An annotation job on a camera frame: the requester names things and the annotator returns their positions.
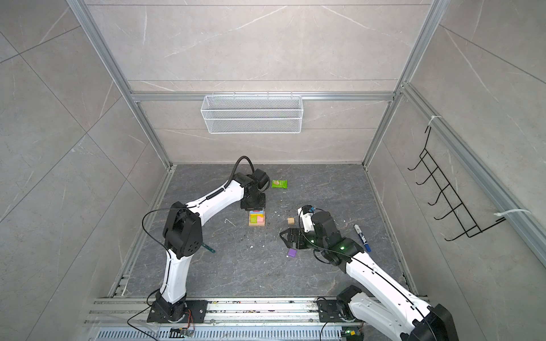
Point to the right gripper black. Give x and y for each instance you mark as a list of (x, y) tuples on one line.
[(293, 231)]

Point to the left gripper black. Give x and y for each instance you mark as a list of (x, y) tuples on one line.
[(246, 204)]

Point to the purple cube block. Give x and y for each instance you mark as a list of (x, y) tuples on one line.
[(291, 252)]

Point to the natural wood block long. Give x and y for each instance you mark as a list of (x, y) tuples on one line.
[(257, 224)]

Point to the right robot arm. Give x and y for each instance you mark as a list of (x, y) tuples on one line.
[(379, 301)]

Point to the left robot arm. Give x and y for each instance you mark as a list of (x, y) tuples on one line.
[(183, 233)]

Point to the green snack packet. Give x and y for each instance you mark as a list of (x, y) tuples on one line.
[(279, 184)]

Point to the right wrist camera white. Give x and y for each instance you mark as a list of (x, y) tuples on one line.
[(305, 214)]

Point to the green handled tool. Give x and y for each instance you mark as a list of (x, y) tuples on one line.
[(210, 249)]

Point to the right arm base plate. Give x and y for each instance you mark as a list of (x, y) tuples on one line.
[(337, 311)]

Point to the white wire mesh basket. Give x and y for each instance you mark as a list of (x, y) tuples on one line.
[(253, 114)]

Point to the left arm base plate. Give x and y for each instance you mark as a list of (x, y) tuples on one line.
[(189, 311)]

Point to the black wire hook rack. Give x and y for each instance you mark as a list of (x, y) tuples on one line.
[(447, 192)]

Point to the aluminium mounting rail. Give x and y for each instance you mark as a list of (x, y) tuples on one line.
[(288, 318)]

